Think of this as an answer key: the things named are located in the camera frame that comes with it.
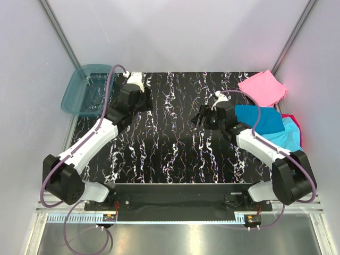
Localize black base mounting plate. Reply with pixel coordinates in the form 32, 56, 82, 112
84, 183, 273, 224

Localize slotted cable duct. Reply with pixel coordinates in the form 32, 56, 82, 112
47, 212, 260, 226

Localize left corner frame post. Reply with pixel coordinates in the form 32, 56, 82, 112
38, 0, 81, 69

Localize pink folded t-shirt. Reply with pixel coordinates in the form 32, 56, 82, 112
238, 70, 288, 107

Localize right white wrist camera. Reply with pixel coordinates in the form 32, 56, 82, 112
211, 91, 229, 111

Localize light blue folded t-shirt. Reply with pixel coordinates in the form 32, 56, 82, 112
262, 117, 302, 151

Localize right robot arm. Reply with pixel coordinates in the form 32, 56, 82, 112
191, 105, 317, 211

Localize right corner frame post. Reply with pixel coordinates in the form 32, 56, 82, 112
271, 0, 318, 76

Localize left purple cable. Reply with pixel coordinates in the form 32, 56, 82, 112
39, 64, 130, 254

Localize corner frame post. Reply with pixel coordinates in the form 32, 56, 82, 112
38, 0, 81, 69
271, 0, 318, 76

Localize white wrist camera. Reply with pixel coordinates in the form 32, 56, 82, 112
211, 91, 229, 111
123, 71, 145, 91

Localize magenta folded t-shirt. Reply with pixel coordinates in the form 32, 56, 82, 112
281, 113, 302, 147

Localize teal plastic bin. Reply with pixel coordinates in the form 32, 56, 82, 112
61, 64, 112, 117

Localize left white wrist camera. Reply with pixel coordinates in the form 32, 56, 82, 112
123, 71, 145, 91

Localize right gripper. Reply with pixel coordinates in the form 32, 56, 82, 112
191, 104, 225, 131

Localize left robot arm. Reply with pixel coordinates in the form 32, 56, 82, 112
40, 82, 152, 210

